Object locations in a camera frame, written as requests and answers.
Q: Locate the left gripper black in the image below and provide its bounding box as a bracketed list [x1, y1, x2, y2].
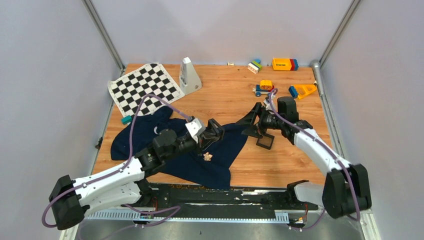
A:
[164, 130, 219, 161]

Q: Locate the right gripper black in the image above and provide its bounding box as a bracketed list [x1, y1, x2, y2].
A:
[235, 103, 284, 139]

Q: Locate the navy blue garment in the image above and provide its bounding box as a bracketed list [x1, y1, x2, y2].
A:
[110, 105, 250, 190]

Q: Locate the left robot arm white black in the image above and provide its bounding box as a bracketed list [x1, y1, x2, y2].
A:
[47, 129, 225, 230]

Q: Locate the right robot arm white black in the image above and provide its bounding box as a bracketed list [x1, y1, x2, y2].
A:
[237, 96, 372, 219]

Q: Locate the toy car with yellow top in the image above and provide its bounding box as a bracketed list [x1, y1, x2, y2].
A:
[252, 79, 275, 97]

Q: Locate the orange blue toy ramp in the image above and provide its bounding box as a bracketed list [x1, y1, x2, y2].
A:
[288, 84, 318, 100]

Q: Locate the white green blue brick stack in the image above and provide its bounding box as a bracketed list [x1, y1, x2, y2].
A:
[247, 58, 263, 74]

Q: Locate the white metronome-shaped object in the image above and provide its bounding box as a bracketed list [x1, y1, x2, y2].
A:
[179, 57, 203, 95]

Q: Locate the yellow red blue brick box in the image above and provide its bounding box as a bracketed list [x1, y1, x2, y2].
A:
[272, 58, 299, 71]

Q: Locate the checkerboard calibration mat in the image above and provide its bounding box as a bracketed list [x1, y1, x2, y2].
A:
[108, 63, 185, 117]

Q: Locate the teal block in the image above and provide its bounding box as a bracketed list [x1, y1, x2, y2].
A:
[121, 115, 133, 125]

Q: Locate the grey metal pipe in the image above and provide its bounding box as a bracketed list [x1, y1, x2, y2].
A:
[310, 60, 325, 97]

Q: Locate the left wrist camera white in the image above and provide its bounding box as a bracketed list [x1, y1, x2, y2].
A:
[185, 118, 206, 144]

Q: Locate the black square frame box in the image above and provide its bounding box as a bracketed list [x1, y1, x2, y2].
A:
[256, 133, 275, 150]

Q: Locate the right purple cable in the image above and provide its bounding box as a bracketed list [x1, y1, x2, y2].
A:
[268, 88, 361, 232]

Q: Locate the purple cable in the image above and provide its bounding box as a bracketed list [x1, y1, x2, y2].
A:
[268, 88, 361, 232]
[41, 94, 196, 229]

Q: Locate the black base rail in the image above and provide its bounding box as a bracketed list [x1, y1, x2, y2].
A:
[120, 181, 319, 220]

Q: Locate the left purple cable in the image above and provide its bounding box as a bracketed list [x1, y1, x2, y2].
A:
[41, 94, 196, 229]

